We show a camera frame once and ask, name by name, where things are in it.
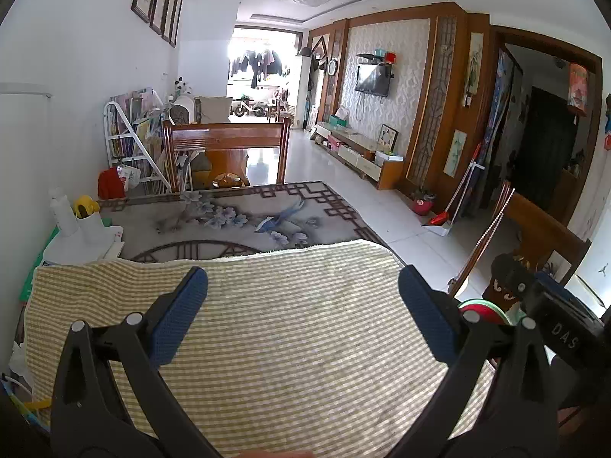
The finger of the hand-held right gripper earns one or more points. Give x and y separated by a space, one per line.
510 274

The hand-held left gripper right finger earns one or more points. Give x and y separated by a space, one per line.
427 319

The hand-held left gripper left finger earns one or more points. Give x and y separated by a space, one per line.
179 315

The red bin with green rim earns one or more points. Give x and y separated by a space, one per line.
487 310

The wooden dining chair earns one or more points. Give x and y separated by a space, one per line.
530 219
224 140

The red dustpan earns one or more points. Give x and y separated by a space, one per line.
439 220

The white box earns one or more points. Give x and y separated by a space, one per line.
112 248

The grey floral tablecloth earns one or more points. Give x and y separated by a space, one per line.
229 219

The red plant pot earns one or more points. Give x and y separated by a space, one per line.
422 206

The yellow striped cloth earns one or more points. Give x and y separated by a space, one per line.
296 305

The white bottle with yellow cap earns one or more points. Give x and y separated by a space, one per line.
90 229

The small scroll painting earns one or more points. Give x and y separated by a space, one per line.
456 152

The white plastic bag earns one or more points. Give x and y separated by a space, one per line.
130 177

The red bag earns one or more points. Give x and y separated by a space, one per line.
110 185

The plain white bottle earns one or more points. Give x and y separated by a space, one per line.
64 219

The clear plastic bag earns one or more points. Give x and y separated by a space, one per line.
21 362

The blue door poster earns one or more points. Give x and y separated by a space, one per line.
499 105

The low wooden media cabinet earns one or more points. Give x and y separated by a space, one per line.
363 152

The white book rack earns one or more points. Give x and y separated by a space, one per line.
129 138

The orange hanging calendar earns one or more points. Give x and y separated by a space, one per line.
577 88

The white fan heater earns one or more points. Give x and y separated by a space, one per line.
184 109

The beige sofa cushion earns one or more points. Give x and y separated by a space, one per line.
215 109

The tall scroll painting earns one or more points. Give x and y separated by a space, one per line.
473 69

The hanging dark clothes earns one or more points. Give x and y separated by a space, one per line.
257 64

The geometric picture frame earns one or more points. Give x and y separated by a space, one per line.
388 138

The wall television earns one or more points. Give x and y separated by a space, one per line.
373 80

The wall shelf with containers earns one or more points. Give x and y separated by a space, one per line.
377 57

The round wall clock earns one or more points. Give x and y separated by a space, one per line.
332 67

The diamond wall decoration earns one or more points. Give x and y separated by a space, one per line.
319 50

